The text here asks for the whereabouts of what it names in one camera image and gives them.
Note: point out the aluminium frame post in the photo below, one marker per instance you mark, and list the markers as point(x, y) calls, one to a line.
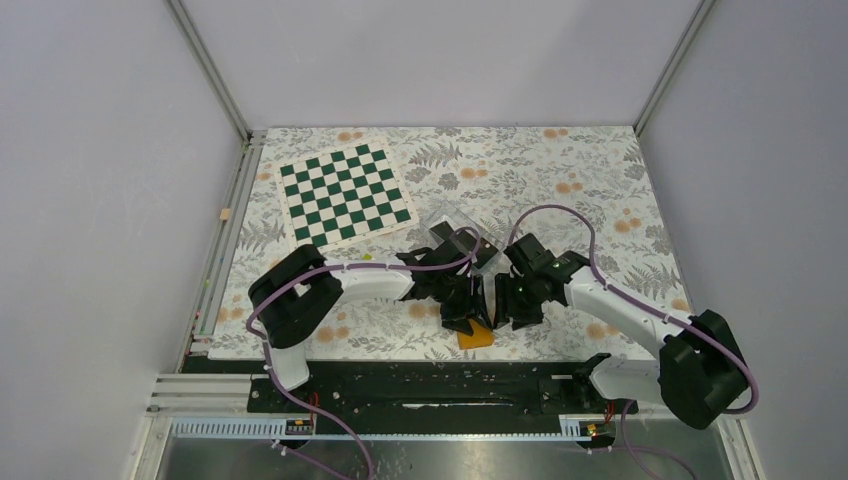
point(196, 45)
point(694, 25)

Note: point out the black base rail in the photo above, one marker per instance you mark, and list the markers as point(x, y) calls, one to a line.
point(440, 398)

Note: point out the green white chessboard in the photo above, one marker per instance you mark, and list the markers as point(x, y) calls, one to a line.
point(343, 195)

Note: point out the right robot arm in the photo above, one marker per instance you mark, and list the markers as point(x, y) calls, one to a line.
point(696, 368)

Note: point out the left aluminium frame post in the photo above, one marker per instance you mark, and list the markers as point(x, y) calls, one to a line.
point(196, 45)

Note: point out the orange leather card holder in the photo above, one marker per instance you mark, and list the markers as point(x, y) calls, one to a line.
point(477, 337)

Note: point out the right aluminium frame post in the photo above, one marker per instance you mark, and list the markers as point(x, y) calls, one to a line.
point(694, 25)

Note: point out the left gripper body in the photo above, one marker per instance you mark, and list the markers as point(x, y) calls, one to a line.
point(454, 294)

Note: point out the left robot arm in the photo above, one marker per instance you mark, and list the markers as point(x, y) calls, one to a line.
point(292, 299)

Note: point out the floral patterned table mat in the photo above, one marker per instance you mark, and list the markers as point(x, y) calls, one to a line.
point(563, 185)

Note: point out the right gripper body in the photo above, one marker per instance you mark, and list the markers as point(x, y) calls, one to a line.
point(517, 289)

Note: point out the clear plastic card box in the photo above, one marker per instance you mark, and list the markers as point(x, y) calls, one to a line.
point(457, 224)

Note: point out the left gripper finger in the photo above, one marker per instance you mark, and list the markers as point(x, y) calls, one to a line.
point(477, 310)
point(460, 324)

